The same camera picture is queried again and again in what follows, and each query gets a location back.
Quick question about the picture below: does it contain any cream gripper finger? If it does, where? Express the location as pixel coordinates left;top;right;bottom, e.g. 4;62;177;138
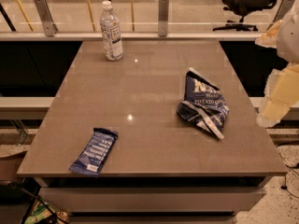
255;20;282;49
256;63;299;128

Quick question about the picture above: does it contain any blue potato chip bag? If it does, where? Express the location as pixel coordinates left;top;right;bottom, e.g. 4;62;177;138
177;68;230;139

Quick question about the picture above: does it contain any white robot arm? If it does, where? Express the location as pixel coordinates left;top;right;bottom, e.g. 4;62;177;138
255;7;299;128

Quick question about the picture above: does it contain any clear plastic water bottle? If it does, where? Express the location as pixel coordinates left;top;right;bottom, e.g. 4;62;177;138
100;1;123;61

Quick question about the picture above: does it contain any black office chair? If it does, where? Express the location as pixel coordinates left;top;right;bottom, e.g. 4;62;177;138
214;0;278;32

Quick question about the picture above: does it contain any grey table with drawers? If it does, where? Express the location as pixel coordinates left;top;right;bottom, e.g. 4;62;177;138
18;40;287;224

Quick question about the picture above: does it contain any blue snack bar wrapper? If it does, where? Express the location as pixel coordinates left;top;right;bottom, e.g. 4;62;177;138
69;128;119;176

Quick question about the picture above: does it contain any glass railing with metal posts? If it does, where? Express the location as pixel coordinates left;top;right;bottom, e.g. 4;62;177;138
0;0;298;40

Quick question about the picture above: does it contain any green packet on floor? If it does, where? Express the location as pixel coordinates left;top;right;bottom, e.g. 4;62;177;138
23;199;69;224

